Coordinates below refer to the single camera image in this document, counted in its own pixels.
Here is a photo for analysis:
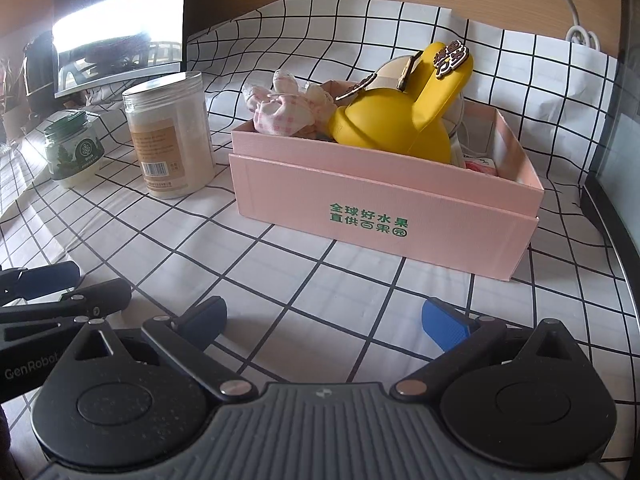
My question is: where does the dark container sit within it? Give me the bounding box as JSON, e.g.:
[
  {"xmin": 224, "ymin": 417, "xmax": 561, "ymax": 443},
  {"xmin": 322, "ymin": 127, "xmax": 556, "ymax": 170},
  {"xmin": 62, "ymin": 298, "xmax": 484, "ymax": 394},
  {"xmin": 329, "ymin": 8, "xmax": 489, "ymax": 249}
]
[{"xmin": 22, "ymin": 30, "xmax": 58, "ymax": 116}]

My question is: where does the white cable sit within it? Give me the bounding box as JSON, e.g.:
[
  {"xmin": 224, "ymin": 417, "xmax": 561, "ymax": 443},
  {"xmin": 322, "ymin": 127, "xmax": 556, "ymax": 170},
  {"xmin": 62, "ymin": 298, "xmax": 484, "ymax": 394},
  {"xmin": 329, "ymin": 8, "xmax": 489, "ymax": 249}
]
[{"xmin": 539, "ymin": 0, "xmax": 601, "ymax": 51}]

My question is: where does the yellow rabbit toy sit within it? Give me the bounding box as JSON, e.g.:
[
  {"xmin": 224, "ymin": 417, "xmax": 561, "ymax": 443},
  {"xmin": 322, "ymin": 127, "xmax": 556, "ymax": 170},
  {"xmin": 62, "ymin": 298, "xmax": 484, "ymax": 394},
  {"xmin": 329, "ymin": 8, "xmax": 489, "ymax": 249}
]
[{"xmin": 327, "ymin": 40, "xmax": 475, "ymax": 164}]

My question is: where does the black framed screen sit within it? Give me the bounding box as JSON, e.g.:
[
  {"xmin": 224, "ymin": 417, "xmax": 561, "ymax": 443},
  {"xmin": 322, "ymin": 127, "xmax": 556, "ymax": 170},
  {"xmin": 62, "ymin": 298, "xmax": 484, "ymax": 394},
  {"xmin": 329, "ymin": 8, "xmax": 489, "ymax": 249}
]
[{"xmin": 580, "ymin": 0, "xmax": 640, "ymax": 321}]

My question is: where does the small jar with green lid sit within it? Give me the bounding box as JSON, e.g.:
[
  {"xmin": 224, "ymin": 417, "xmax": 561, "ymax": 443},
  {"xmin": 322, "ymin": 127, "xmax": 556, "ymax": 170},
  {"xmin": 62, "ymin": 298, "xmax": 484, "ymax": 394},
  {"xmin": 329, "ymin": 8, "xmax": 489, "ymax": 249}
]
[{"xmin": 42, "ymin": 110, "xmax": 104, "ymax": 189}]

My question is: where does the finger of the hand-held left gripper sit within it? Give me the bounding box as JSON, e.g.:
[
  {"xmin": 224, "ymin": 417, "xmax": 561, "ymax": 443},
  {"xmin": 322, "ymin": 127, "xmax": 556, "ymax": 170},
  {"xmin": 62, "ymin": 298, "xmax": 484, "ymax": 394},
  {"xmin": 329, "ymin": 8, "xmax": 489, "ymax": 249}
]
[
  {"xmin": 0, "ymin": 260, "xmax": 82, "ymax": 307},
  {"xmin": 0, "ymin": 279, "xmax": 132, "ymax": 342}
]

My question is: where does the pink cardboard box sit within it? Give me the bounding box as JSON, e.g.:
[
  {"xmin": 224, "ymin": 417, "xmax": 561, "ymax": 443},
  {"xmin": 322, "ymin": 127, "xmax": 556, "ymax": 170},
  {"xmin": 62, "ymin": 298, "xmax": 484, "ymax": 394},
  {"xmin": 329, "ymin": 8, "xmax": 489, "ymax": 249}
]
[{"xmin": 228, "ymin": 79, "xmax": 546, "ymax": 282}]

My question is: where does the small pink packet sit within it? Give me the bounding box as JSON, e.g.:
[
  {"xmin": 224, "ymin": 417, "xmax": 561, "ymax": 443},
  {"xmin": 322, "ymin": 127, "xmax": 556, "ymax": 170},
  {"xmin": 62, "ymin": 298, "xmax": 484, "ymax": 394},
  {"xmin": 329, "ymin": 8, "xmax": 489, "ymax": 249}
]
[{"xmin": 462, "ymin": 156, "xmax": 501, "ymax": 177}]

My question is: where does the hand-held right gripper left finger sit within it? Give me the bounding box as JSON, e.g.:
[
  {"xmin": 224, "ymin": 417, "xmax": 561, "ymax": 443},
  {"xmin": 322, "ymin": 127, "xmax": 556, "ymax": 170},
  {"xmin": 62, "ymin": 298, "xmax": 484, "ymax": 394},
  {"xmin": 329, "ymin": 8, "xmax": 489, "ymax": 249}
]
[{"xmin": 75, "ymin": 296, "xmax": 256, "ymax": 403}]

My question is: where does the black monitor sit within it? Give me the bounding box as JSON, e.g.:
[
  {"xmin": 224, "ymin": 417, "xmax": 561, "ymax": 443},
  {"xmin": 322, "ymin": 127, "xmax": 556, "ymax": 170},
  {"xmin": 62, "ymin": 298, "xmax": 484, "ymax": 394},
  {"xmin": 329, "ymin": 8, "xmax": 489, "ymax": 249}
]
[{"xmin": 51, "ymin": 0, "xmax": 190, "ymax": 100}]

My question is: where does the checked white tablecloth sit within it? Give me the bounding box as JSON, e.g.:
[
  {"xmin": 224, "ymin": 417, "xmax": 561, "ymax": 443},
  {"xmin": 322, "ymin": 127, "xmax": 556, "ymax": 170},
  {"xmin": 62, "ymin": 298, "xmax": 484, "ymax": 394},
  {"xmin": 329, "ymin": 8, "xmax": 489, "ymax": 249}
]
[{"xmin": 0, "ymin": 0, "xmax": 633, "ymax": 461}]

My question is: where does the large clear plastic jar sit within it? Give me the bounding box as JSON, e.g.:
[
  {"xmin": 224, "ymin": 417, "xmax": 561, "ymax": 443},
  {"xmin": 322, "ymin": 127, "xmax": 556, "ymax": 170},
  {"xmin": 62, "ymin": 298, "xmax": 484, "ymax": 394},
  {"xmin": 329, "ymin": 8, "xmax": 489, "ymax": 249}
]
[{"xmin": 122, "ymin": 71, "xmax": 218, "ymax": 200}]

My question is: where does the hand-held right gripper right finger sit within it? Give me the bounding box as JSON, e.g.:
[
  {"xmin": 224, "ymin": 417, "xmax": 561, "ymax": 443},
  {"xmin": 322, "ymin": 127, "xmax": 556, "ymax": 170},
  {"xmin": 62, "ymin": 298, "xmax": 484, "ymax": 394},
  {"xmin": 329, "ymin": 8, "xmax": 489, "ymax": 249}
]
[{"xmin": 392, "ymin": 297, "xmax": 583, "ymax": 403}]

